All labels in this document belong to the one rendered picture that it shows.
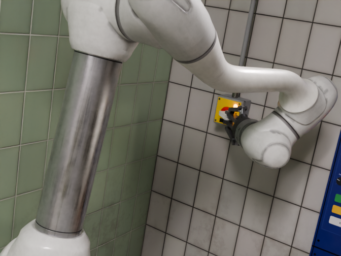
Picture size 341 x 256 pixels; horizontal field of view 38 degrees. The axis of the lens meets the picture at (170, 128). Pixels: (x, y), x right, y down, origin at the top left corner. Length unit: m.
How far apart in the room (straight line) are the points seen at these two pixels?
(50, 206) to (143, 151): 0.89
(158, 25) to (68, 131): 0.29
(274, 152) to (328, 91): 0.22
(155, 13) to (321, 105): 0.61
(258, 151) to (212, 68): 0.35
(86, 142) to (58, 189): 0.11
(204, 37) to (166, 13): 0.10
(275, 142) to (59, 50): 0.64
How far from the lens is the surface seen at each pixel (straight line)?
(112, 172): 1.75
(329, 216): 1.68
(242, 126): 1.40
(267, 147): 1.26
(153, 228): 2.05
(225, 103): 1.70
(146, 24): 0.88
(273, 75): 1.16
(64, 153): 1.00
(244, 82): 1.09
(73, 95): 0.99
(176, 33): 0.88
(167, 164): 1.94
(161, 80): 1.85
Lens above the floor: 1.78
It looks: 14 degrees down
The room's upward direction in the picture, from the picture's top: 9 degrees clockwise
